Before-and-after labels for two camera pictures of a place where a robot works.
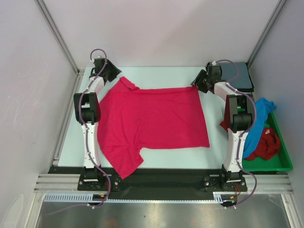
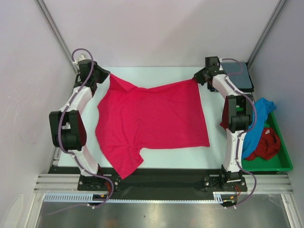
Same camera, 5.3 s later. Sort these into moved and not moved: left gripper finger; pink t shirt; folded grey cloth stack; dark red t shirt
Moved: left gripper finger
Not moved: pink t shirt; folded grey cloth stack; dark red t shirt
